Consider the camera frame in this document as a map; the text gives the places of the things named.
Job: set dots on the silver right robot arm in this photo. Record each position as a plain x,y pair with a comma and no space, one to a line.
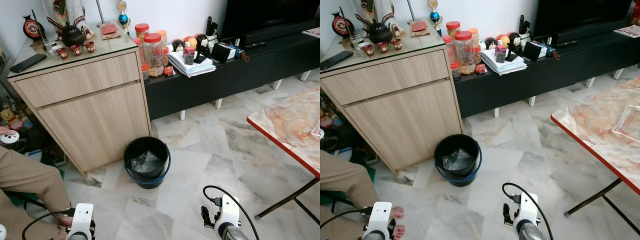
235,234
530,232

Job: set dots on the clear plastic bin liner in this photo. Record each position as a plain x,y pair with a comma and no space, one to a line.
457,160
146,162

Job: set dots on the dark metal table leg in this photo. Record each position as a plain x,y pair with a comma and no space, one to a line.
285,200
595,195

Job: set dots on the person's leg in khaki trousers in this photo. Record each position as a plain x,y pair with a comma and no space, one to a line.
345,185
25,180

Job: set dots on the light wooden cabinet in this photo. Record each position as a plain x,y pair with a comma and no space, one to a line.
90,120
400,120

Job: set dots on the stack of white papers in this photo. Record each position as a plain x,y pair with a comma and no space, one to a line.
190,67
502,65

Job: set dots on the glass display shelf with toys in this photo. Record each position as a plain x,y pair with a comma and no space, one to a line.
330,120
15,120

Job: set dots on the large red lid snack jar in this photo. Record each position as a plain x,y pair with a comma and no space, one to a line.
153,55
465,52

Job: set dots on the orange lid snack jar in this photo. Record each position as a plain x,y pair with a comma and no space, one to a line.
474,40
162,42

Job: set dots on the black remote control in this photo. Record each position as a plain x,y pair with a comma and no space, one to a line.
255,45
566,43

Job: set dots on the small red lid jar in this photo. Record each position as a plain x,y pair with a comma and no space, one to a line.
453,29
142,31

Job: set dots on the black soundbar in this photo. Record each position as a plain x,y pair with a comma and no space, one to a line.
585,32
280,32

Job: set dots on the black phone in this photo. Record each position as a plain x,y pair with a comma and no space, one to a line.
336,60
27,63

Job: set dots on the small red tea cup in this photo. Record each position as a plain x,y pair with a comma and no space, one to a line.
76,49
396,43
62,52
382,47
368,50
89,46

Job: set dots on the red paper packet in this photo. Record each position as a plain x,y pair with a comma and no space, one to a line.
108,29
419,26

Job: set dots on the gold and blue trophy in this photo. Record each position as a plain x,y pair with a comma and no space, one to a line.
435,17
123,19

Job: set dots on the black television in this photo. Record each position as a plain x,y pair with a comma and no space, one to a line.
580,15
270,15

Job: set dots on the printed magazine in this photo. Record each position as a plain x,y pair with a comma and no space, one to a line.
627,31
312,32

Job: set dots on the white round device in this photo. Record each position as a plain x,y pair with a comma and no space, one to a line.
9,136

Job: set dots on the black teapot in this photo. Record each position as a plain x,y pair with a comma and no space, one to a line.
380,34
72,36

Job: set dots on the clear drinking glass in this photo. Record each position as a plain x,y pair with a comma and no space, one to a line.
49,42
356,40

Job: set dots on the black round decorative plaque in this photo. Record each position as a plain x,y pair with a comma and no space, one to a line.
33,28
342,25

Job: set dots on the robed figurine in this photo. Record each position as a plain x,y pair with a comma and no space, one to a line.
65,10
372,10

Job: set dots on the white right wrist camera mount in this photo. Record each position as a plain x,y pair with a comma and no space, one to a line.
527,210
229,212

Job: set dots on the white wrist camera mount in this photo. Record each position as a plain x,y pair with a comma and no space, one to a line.
380,217
229,212
82,217
527,210

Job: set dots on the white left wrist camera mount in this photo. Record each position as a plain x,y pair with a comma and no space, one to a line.
380,217
82,217

